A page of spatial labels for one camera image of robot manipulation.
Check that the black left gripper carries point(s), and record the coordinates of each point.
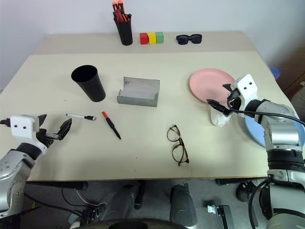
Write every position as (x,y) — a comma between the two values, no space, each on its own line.
(44,137)

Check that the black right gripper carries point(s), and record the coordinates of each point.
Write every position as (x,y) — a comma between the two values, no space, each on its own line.
(235,100)

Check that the white marker pen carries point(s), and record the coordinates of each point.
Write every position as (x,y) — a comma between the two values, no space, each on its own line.
(77,116)

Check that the red and black pen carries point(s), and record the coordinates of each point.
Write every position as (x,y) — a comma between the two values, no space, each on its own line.
(111,125)

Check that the tortoiseshell eyeglasses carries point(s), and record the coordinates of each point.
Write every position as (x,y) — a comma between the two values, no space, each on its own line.
(180,139)

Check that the grey glasses case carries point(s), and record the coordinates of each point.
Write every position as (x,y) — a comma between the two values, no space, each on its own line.
(140,91)

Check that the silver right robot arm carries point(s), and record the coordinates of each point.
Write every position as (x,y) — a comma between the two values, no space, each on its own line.
(283,133)

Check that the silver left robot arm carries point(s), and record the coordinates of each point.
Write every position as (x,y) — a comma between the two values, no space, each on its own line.
(14,167)

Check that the pink plate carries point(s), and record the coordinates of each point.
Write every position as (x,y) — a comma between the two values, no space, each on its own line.
(208,82)

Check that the white cup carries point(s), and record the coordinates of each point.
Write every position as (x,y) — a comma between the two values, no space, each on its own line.
(218,119)

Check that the blue plate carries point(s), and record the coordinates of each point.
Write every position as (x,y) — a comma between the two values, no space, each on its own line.
(255,130)

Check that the wide black cup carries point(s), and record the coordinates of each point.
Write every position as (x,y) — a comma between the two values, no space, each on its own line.
(91,88)

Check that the blue round stool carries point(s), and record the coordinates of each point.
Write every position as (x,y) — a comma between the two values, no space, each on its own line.
(276,72)

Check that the black sunglasses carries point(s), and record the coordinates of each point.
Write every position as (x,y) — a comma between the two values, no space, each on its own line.
(183,39)

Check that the green wooden block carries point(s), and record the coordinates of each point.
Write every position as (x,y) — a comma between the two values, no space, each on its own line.
(159,37)

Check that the yellow wooden block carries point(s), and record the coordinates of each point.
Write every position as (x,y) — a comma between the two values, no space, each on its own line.
(152,38)

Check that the black caster wheel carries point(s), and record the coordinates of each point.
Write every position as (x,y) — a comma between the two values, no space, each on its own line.
(245,192)

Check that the black floor connector box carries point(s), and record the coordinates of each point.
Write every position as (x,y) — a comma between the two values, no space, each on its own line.
(91,214)

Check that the red wooden block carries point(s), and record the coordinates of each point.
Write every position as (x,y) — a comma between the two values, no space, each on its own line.
(144,39)

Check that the tall black pen holder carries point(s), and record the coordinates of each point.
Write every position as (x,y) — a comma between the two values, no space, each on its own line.
(125,32)

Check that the dark grey rounded shape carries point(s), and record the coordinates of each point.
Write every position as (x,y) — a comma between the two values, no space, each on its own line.
(182,207)

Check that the black tipped pen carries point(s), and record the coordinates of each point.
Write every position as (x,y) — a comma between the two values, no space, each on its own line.
(129,16)

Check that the orange capped red pen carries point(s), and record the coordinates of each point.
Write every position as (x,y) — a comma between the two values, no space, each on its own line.
(120,3)
(114,5)

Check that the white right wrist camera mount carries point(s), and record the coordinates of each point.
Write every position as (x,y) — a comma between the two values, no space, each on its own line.
(246,88)

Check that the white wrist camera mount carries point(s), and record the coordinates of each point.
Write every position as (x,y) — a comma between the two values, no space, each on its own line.
(22,126)
(246,88)

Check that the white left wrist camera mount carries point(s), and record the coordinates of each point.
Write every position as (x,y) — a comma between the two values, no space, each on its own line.
(22,126)

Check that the long black table frame bar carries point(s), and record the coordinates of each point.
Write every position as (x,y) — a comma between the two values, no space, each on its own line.
(57,185)

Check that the metal bracket with black plate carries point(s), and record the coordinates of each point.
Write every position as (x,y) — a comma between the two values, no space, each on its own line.
(224,214)

